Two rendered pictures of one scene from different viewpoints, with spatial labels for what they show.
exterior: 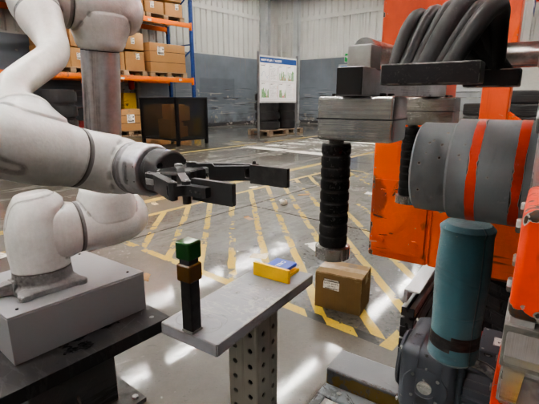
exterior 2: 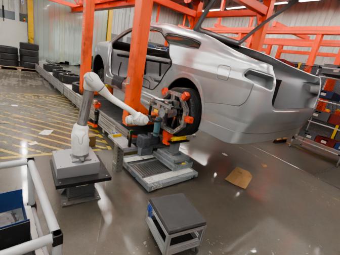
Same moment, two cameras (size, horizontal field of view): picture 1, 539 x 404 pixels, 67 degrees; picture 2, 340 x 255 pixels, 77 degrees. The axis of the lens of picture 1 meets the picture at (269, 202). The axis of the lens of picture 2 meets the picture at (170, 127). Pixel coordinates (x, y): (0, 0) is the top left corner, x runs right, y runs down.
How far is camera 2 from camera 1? 2.39 m
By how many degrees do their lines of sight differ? 72
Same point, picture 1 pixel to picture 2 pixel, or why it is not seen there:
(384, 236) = not seen: hidden behind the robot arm
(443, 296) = (157, 127)
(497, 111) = not seen: hidden behind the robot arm
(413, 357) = (145, 139)
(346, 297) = (91, 142)
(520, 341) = (183, 125)
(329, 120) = (168, 111)
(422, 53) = (176, 106)
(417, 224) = not seen: hidden behind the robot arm
